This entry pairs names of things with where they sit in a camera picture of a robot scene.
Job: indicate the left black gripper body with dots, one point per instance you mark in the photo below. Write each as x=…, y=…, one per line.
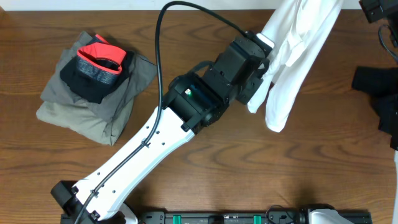
x=249, y=89

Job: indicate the white t-shirt with robot print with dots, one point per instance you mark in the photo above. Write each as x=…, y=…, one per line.
x=299, y=28

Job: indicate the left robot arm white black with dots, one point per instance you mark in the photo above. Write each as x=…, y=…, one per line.
x=194, y=101

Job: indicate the black garment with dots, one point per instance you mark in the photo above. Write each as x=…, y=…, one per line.
x=381, y=85

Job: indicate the folded black red shorts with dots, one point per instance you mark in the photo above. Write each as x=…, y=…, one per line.
x=97, y=70

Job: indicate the folded grey olive garment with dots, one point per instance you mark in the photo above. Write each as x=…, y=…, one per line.
x=104, y=122

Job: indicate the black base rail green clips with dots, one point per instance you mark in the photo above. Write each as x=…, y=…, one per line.
x=276, y=214

